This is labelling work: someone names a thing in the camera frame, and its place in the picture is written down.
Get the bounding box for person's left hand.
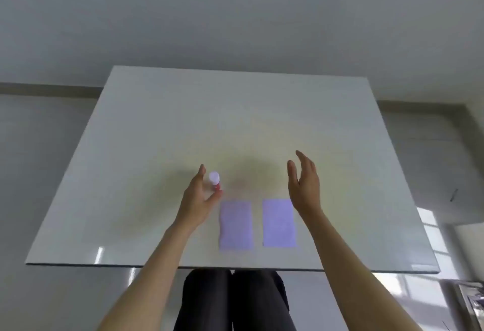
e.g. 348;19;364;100
172;164;223;234

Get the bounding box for person's right hand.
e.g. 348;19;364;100
287;150;323;223

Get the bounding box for lilac paper card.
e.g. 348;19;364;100
219;200;253;251
262;198;296;248

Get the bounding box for person's left forearm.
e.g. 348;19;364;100
96;225;197;331

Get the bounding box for person's right forearm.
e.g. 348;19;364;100
300;210;422;331

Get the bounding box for person's black trousers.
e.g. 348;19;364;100
173;269;291;331

